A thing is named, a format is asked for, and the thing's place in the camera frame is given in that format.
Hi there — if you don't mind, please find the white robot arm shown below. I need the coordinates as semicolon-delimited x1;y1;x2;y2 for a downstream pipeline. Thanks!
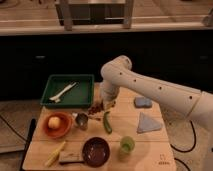
100;55;213;171

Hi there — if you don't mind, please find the metal measuring cup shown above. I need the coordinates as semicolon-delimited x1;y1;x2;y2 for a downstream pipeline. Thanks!
71;112;102;131

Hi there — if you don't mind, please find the green plastic cup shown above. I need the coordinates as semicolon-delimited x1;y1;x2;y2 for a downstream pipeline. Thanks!
120;136;135;154

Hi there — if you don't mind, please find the green cucumber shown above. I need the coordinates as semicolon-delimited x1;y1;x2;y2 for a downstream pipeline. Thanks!
103;111;112;134

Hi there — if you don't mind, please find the green plastic tray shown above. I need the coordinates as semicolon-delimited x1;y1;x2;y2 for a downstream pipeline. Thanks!
41;74;94;109

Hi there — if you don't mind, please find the blue sponge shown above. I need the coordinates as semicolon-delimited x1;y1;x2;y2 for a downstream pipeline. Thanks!
134;97;152;108

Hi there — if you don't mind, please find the blue folded cloth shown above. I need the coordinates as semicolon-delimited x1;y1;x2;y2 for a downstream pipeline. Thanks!
137;112;163;134

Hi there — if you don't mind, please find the dark purple bowl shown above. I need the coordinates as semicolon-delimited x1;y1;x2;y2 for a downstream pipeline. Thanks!
82;137;110;167

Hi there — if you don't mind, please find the orange bowl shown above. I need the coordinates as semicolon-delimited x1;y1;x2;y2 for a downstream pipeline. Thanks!
42;112;72;139

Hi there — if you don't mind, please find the yellow lemon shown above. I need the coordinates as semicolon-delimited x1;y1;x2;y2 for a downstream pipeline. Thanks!
48;117;61;129

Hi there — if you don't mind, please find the brown scrub brush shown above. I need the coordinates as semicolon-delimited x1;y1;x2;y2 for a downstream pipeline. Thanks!
59;151;83;165

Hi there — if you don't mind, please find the black cable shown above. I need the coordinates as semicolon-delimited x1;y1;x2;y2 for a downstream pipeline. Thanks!
169;119;198;171

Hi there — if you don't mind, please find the white shelf frame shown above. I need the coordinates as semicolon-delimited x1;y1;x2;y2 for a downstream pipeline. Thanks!
55;0;134;31

